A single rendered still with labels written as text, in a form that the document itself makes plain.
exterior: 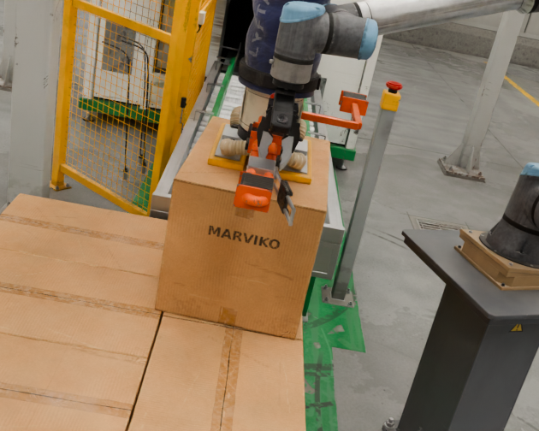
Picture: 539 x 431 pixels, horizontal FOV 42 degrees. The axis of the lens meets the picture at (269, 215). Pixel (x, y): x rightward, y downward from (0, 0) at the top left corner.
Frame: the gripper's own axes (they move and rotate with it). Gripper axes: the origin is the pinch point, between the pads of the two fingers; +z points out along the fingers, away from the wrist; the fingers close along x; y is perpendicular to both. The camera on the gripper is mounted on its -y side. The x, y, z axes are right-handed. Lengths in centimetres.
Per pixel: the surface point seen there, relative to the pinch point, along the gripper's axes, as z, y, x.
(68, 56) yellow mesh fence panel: 35, 198, 101
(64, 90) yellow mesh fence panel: 52, 197, 102
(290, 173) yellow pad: 10.9, 26.4, -6.6
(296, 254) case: 26.7, 9.7, -11.3
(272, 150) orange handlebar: -1.5, 6.3, 0.4
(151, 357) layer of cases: 53, -9, 20
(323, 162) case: 13, 47, -17
